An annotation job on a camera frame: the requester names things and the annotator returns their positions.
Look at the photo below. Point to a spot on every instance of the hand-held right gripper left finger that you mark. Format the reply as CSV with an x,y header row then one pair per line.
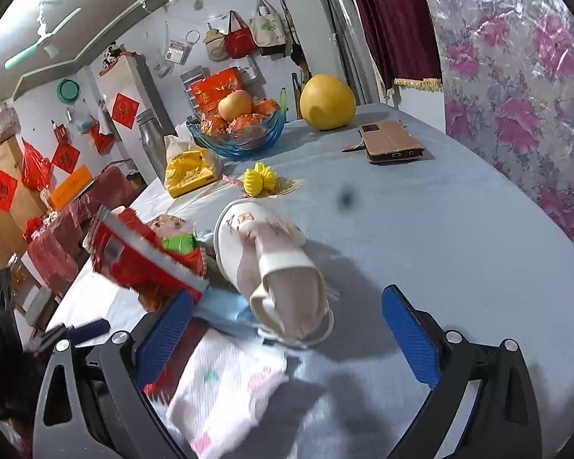
x,y
165,339

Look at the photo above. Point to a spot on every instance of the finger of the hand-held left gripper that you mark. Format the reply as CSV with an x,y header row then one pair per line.
x,y
90,331

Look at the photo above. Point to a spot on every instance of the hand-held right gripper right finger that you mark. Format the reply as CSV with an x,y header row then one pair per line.
x,y
409,339

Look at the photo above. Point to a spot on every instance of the blue face mask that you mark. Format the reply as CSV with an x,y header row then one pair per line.
x,y
220,310

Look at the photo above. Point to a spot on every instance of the white floral paper towel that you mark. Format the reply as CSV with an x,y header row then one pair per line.
x,y
225,382

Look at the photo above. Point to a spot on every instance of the red snack packet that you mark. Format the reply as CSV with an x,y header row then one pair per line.
x,y
134,258

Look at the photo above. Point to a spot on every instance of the white slipper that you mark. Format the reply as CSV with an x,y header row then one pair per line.
x,y
277,267

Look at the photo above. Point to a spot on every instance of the red covered furniture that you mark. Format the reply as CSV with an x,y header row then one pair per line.
x,y
57,248

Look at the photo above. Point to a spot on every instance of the black chair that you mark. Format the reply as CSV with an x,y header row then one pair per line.
x,y
0,306

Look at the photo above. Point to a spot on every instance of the colourful printed packet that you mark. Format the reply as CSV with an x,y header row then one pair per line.
x,y
179,244

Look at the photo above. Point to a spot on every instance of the light blue tablecloth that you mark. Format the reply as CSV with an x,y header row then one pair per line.
x,y
411,224

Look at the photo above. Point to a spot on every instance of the wooden door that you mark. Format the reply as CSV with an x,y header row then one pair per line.
x,y
9,229

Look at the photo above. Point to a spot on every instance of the orange box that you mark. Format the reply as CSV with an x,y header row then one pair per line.
x,y
69,186

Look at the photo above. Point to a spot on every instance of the red diamond paper on door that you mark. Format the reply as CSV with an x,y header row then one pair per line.
x,y
1,190

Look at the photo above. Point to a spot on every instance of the yellow packet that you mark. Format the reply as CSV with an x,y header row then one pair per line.
x,y
191,172

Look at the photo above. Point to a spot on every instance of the red plastic bag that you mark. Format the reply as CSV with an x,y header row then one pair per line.
x,y
36,167

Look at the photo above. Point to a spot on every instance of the yellow plastic toy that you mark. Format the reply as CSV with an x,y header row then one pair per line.
x,y
256,179

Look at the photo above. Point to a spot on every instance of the steel thermos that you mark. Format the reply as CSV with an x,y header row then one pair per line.
x,y
150,146

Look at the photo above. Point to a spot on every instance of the white plastic bag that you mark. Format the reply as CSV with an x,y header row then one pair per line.
x,y
177,142

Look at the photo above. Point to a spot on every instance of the phone in brown case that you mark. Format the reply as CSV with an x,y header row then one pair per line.
x,y
392,141

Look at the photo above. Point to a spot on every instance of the blue glass fruit bowl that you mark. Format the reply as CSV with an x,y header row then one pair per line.
x,y
239,146

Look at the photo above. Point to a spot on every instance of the orange in plastic wrapper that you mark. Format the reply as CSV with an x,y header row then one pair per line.
x,y
248,123
267,106
214,125

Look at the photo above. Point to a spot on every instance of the red diamond paper on refrigerator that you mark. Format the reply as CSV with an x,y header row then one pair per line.
x,y
125,111

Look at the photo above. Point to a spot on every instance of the green plate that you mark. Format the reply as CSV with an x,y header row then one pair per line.
x,y
68,91

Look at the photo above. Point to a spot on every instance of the apple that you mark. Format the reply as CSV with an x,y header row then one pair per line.
x,y
234,105

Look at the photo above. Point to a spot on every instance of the yellow pomelo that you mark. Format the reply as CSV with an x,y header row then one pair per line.
x,y
327,103

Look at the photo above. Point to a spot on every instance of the floral plastic sheet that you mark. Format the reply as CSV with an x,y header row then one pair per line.
x,y
507,105

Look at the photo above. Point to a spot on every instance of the white refrigerator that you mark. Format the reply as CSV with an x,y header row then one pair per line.
x,y
134,79

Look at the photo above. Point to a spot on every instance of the white drawer rack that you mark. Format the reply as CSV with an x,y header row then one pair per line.
x,y
189,83

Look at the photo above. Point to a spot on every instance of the red gift box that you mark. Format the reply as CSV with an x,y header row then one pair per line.
x,y
215,83

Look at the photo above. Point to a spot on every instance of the black and white plush toy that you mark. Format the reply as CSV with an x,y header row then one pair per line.
x,y
111,55

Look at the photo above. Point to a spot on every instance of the clear plastic pouch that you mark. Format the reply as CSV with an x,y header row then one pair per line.
x,y
181,50

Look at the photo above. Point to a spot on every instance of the green ceiling fan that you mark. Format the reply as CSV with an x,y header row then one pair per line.
x,y
43,40

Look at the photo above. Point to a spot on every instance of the beige bag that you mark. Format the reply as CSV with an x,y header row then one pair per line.
x,y
216,45

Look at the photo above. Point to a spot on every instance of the red tote bag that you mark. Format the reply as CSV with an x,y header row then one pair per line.
x,y
240,40

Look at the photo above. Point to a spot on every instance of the dark red curtain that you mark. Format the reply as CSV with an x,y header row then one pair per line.
x,y
392,19

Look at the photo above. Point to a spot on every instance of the white tote bag green print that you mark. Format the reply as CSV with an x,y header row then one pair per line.
x,y
268,28

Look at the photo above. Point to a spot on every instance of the red diamond paper on wall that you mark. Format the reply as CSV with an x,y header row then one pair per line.
x,y
66,158

